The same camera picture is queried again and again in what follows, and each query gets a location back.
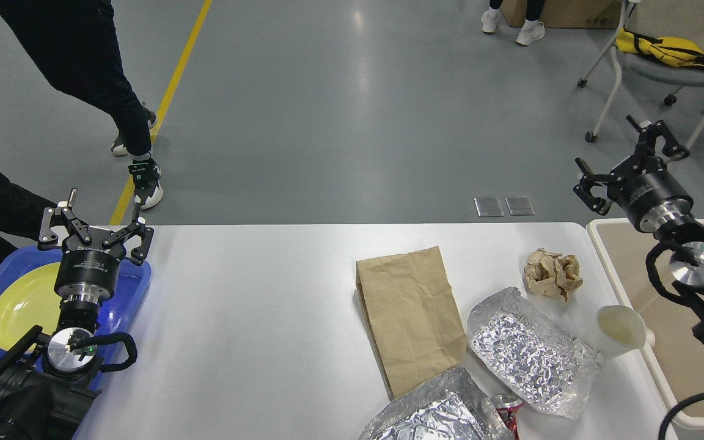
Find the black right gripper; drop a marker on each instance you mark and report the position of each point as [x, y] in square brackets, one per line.
[641, 186]

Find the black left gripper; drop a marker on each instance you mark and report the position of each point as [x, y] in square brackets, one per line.
[91, 271]

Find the yellow plate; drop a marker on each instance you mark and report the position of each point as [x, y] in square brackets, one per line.
[30, 300]

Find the brown paper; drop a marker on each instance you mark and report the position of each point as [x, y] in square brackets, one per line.
[552, 274]

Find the blue plastic tray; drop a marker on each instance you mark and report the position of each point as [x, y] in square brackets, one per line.
[116, 315]

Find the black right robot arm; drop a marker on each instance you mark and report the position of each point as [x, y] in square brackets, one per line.
[675, 265]

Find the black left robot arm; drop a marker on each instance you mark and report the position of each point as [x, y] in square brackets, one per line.
[46, 377]

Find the right floor outlet plate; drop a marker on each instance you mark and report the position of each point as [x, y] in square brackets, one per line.
[520, 206]

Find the floor outlet plate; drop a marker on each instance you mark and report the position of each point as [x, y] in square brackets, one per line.
[489, 207]
[520, 206]

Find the yellow bag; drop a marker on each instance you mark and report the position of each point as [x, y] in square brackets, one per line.
[671, 51]

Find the left floor outlet plate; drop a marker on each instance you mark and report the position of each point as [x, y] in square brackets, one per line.
[489, 207]

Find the white paper cup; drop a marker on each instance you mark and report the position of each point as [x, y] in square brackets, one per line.
[617, 330]

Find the person in black shorts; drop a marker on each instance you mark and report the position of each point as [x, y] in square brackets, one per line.
[533, 29]

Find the grey office chair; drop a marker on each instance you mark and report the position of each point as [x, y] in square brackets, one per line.
[656, 19]

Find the person in dark jeans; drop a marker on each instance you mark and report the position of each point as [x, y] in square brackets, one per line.
[74, 45]

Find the small aluminium foil piece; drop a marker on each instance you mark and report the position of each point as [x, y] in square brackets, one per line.
[543, 363]

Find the beige plastic bin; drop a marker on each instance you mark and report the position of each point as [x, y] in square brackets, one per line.
[674, 356]

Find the brown paper bag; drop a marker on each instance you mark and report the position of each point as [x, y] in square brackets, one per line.
[412, 315]

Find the large crumpled aluminium foil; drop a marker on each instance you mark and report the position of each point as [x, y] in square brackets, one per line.
[448, 406]

